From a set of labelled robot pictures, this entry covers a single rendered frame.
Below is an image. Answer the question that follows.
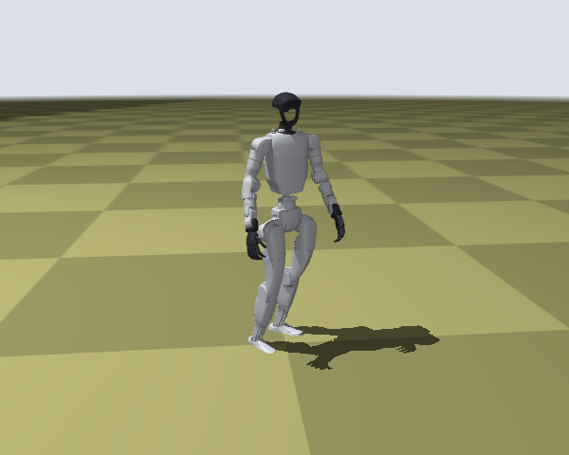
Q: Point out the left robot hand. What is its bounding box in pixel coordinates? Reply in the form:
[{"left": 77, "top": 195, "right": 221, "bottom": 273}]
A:
[{"left": 331, "top": 204, "right": 345, "bottom": 242}]

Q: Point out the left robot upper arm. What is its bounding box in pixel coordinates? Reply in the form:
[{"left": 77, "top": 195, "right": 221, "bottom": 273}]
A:
[{"left": 307, "top": 134, "right": 327, "bottom": 184}]

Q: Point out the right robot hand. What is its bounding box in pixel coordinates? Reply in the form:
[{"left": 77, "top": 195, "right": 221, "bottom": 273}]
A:
[{"left": 246, "top": 218, "right": 266, "bottom": 260}]

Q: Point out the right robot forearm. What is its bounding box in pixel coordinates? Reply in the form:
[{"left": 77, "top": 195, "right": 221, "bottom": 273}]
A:
[{"left": 242, "top": 177, "right": 259, "bottom": 228}]

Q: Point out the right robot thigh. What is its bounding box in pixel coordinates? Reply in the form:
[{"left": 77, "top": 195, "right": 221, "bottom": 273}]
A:
[{"left": 258, "top": 218, "right": 285, "bottom": 301}]

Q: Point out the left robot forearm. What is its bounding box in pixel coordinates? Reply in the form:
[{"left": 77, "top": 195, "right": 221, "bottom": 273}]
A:
[{"left": 318, "top": 170, "right": 340, "bottom": 215}]

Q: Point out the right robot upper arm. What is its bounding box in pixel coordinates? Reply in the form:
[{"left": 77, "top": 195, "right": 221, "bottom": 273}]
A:
[{"left": 244, "top": 136, "right": 272, "bottom": 192}]

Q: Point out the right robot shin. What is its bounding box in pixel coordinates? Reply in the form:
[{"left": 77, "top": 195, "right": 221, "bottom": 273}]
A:
[{"left": 252, "top": 284, "right": 278, "bottom": 342}]

